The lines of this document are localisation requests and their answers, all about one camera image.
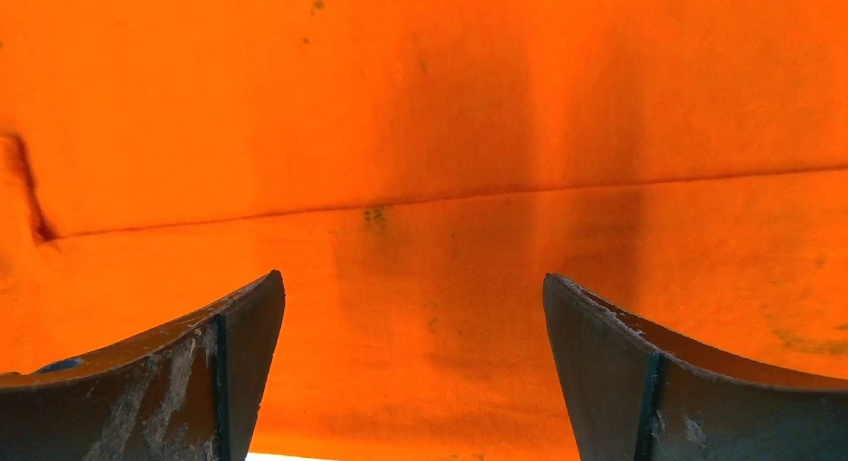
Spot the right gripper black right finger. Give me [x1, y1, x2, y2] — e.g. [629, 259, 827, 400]
[543, 274, 847, 460]

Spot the orange t-shirt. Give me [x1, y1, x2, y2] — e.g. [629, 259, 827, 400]
[1, 0, 847, 460]

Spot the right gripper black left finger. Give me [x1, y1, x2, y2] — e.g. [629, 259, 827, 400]
[1, 270, 285, 460]

